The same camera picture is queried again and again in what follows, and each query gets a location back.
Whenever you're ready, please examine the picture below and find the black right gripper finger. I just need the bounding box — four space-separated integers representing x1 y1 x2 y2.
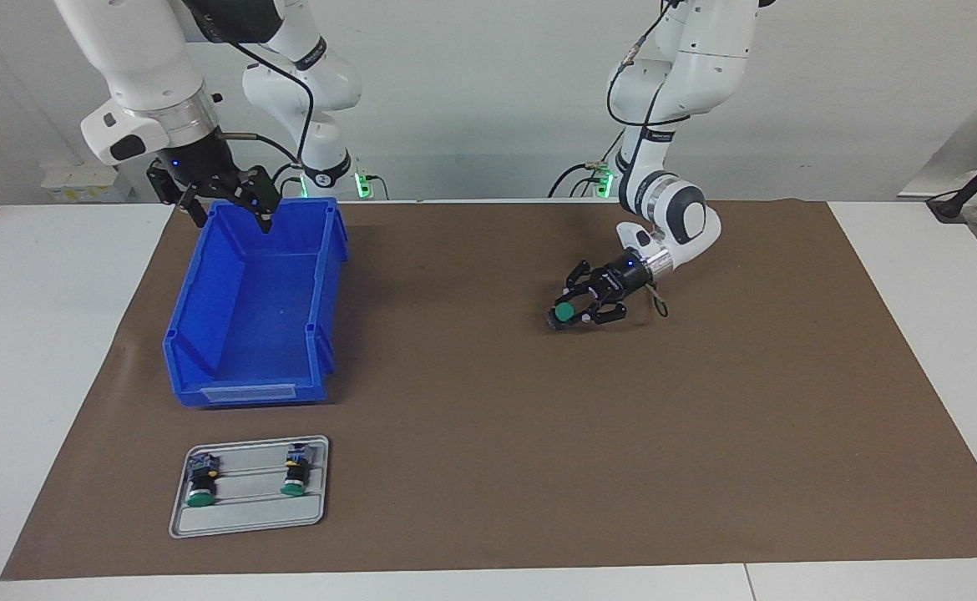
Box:
147 164 209 230
236 166 283 235

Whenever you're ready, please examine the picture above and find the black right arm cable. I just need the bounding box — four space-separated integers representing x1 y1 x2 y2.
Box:
184 0 316 180

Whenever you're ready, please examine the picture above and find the grey metal tray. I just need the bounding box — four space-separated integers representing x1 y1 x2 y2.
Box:
169 435 331 539

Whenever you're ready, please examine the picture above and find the brown table mat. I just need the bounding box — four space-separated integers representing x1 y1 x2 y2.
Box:
0 199 977 581

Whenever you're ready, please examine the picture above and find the blue plastic storage bin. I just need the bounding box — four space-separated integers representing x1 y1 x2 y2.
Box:
162 197 349 408

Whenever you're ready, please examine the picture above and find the white cardboard box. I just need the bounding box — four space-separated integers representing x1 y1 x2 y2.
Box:
40 161 132 203

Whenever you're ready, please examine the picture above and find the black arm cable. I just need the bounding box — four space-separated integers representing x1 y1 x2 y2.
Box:
608 0 681 318
184 0 316 180

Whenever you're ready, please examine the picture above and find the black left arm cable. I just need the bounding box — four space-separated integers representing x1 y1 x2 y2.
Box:
608 0 681 318

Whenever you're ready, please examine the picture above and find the black base cable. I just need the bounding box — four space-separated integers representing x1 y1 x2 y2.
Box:
547 163 619 199
267 161 306 199

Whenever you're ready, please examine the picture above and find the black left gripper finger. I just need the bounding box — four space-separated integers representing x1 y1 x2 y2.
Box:
555 300 629 330
553 260 613 313

